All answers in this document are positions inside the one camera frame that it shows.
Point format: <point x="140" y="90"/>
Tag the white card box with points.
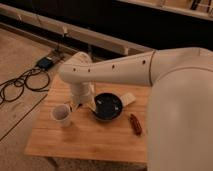
<point x="127" y="99"/>

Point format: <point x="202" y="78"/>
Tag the black ceramic bowl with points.
<point x="108" y="106"/>

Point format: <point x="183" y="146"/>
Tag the white paper cup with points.
<point x="62" y="115"/>

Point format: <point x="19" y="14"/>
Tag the black power adapter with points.
<point x="45" y="63"/>

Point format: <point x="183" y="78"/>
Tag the wooden table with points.
<point x="86" y="137"/>

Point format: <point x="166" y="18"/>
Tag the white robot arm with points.
<point x="180" y="105"/>

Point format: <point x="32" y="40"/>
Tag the long metal rail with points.
<point x="75" y="32"/>

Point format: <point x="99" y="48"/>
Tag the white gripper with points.
<point x="82" y="93"/>

